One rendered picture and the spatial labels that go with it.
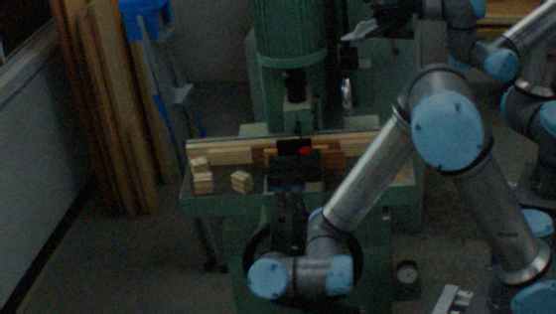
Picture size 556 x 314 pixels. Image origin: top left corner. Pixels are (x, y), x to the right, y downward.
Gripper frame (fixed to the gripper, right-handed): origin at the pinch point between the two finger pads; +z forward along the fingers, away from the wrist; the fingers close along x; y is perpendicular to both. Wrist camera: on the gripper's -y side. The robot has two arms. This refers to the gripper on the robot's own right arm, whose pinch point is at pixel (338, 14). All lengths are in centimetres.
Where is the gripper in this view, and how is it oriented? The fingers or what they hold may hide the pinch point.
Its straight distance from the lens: 184.9
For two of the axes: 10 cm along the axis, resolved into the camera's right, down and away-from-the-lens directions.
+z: -9.9, 0.6, 0.9
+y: -1.0, -3.7, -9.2
